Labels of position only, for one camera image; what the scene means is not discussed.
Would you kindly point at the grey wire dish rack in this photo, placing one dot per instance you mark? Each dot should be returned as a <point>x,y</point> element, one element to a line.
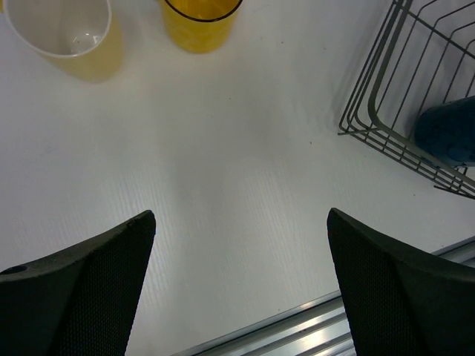
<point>422,57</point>

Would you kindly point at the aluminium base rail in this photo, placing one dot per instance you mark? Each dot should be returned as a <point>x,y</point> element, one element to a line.
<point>318,327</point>

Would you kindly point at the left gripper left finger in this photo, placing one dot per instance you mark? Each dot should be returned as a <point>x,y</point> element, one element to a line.
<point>81,300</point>

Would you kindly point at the bright yellow mug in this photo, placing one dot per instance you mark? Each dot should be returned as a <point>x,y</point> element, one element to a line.
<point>199,26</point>

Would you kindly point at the blue mug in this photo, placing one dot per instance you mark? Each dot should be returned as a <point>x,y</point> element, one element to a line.
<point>447,132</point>

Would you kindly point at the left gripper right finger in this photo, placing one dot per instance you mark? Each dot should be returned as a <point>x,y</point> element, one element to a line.
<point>400,300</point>

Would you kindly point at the pale yellow mug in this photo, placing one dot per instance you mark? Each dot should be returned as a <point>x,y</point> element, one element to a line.
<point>81,38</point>

